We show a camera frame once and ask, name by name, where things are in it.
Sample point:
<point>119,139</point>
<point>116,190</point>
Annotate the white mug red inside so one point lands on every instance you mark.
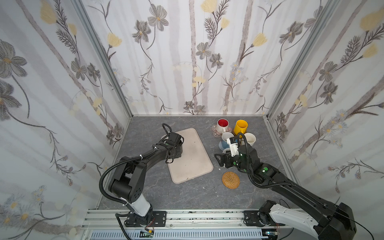
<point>222,126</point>

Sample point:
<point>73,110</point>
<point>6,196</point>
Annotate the white ventilated cable duct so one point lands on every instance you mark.
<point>209,234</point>

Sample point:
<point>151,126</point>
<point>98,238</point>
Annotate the wicker rattan round coaster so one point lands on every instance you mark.
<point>230,180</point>

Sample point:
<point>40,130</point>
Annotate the pink flower silicone coaster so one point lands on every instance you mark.
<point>214,129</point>

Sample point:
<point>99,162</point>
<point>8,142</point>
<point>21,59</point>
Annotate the beige rectangular serving tray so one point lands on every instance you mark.
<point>194,161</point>

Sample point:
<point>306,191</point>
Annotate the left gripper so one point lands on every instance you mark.
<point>175,149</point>

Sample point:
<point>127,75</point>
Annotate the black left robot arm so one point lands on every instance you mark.
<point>124,182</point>

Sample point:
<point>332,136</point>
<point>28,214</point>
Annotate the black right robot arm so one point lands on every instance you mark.
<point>318,217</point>

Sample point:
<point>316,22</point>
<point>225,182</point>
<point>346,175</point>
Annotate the yellow mug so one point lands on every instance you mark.
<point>240,127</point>

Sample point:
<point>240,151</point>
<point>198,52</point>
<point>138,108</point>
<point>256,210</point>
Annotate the blue patterned mug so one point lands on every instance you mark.
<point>225,136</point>

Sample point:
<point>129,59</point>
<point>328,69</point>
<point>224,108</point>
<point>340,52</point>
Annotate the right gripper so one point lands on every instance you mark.
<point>227,159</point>

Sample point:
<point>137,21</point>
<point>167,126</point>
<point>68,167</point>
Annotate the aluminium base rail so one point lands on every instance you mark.
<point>96,220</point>

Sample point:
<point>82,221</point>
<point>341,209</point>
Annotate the plain white mug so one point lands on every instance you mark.
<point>251,138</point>

